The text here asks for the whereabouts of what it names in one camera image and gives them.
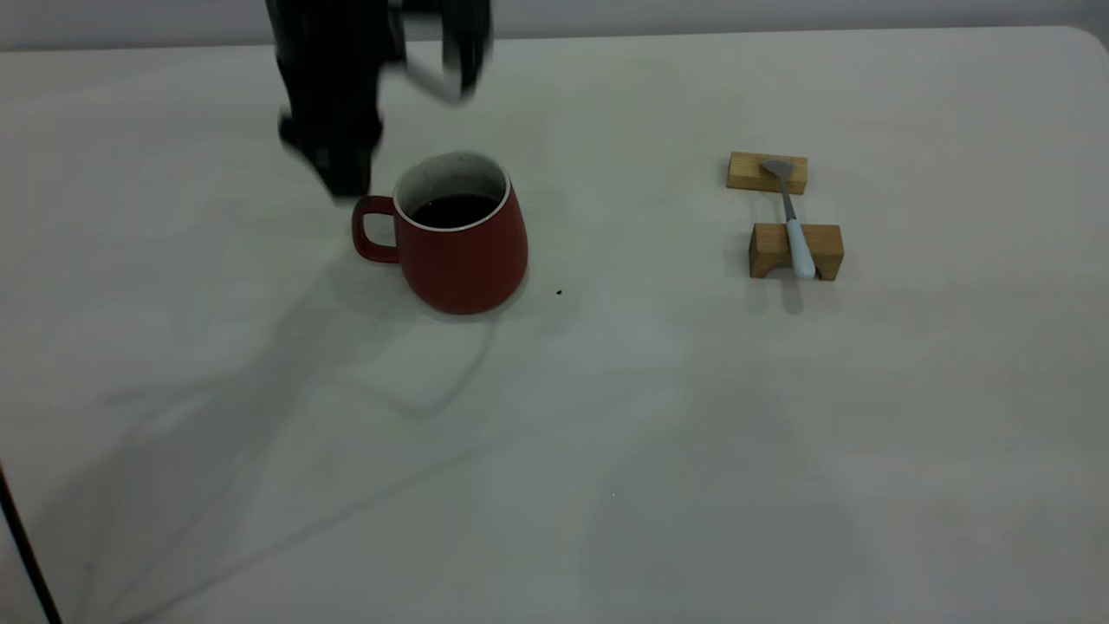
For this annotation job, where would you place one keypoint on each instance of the arched wooden block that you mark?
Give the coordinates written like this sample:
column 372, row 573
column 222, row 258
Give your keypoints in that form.
column 823, row 247

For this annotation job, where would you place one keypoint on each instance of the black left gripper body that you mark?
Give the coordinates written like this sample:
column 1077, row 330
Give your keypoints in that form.
column 333, row 61

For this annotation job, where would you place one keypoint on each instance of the red ceramic cup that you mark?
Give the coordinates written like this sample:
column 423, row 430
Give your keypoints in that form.
column 468, row 264

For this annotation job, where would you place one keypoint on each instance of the flat wooden block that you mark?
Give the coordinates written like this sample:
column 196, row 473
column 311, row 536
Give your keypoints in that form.
column 745, row 173

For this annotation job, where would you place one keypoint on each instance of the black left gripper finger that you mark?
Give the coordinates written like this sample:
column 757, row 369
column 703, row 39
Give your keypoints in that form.
column 351, row 165
column 299, row 139

